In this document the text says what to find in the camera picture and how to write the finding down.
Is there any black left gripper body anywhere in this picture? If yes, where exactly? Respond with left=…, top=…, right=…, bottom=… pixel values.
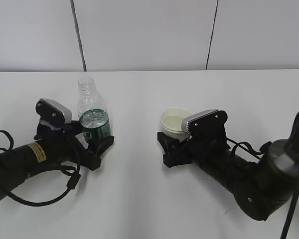
left=34, top=124, right=101, bottom=171

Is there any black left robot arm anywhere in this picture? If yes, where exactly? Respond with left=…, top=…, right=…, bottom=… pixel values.
left=0, top=120, right=115, bottom=207

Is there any white paper cup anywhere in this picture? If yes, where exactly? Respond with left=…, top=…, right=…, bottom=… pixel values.
left=160, top=107, right=192, bottom=141

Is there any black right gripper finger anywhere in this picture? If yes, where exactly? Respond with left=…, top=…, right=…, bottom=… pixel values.
left=157, top=132, right=187, bottom=158

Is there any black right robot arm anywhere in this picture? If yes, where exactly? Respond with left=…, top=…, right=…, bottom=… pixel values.
left=157, top=110, right=299, bottom=221

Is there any clear green-label water bottle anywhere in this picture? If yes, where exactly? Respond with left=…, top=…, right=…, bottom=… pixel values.
left=77, top=77, right=111, bottom=143

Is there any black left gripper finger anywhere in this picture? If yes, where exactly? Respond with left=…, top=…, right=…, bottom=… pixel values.
left=62, top=120, right=83, bottom=132
left=87, top=135, right=115, bottom=158

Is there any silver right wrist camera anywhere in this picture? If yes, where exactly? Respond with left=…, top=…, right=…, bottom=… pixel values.
left=181, top=109, right=228, bottom=141

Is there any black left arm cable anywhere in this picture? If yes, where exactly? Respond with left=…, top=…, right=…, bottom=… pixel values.
left=0, top=130, right=81, bottom=207

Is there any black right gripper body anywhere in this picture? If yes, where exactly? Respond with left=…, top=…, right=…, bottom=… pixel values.
left=163, top=137, right=229, bottom=167

